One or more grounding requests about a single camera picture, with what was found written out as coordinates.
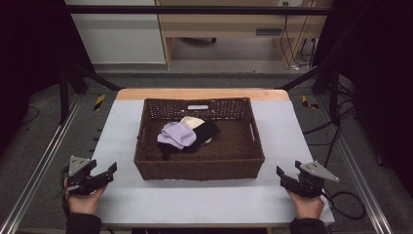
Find black stand strut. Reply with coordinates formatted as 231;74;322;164
276;61;342;126
58;61;124;125

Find hanging desk cables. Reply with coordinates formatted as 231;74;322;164
278;0;319;71

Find black floor cable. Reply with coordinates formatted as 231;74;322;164
303;105;358;169

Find aluminium frame rail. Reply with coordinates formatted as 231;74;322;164
315;95;394;234
0;93;84;234

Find brown wicker basket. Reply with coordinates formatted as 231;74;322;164
133;97;266;181

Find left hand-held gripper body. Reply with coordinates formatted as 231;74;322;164
60;155;98;196

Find wooden desk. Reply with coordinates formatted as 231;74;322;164
155;0;329;70

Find black frame crossbar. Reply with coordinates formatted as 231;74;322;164
63;4;336;17

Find purple sock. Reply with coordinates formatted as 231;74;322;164
157;121;198;151

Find person's right hand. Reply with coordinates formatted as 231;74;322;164
285;189;325;220

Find white cabinet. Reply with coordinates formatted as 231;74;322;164
63;0;167;65

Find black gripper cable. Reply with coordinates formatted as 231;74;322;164
320;189;367;220

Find black curtain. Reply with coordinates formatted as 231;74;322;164
313;0;413;188
0;0;95;154

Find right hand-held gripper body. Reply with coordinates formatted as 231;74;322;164
293;160;340;199

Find cream sock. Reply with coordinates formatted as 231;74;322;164
179;115;214;144

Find white table mat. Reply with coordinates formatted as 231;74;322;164
92;98;336;227

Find black sock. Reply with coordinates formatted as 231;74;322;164
158;118;221;161

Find person's left hand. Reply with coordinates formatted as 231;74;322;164
63;177;107;216

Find yellow black tape strip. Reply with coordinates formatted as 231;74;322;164
301;95;319;110
93;94;107;112

